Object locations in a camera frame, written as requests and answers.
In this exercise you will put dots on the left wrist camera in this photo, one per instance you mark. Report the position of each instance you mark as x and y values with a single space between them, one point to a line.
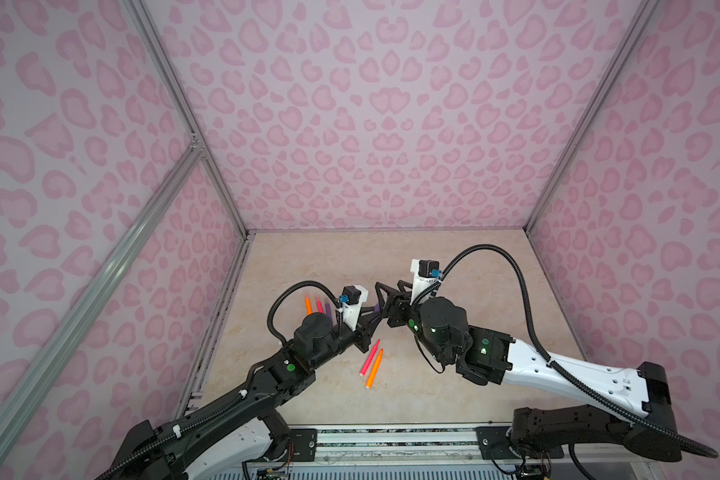
351 302

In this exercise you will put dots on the aluminium diagonal wall bar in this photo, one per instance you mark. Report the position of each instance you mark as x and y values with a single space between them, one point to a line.
32 388

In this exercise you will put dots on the aluminium corner post left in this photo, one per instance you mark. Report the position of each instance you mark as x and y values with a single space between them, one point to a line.
156 50

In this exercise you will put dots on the aluminium corner post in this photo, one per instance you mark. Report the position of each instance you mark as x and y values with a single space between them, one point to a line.
156 50
627 48

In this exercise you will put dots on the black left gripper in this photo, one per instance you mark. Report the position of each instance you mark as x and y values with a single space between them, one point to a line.
363 332

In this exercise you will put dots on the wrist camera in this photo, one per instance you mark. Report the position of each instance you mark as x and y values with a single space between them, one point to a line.
351 302
425 272

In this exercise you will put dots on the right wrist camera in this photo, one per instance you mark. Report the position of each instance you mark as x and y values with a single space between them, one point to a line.
425 272

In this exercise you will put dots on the aluminium corner post right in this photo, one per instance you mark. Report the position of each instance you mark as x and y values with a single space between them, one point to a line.
627 48

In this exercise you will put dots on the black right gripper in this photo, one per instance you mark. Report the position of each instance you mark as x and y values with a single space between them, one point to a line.
402 303

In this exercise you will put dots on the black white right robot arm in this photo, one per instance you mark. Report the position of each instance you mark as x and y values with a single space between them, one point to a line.
631 407

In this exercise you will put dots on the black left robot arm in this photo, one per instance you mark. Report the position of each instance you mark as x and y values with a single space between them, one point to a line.
244 424

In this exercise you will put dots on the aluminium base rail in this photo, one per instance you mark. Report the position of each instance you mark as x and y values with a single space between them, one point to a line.
410 451

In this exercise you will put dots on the orange pen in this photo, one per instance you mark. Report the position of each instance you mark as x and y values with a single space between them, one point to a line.
374 369

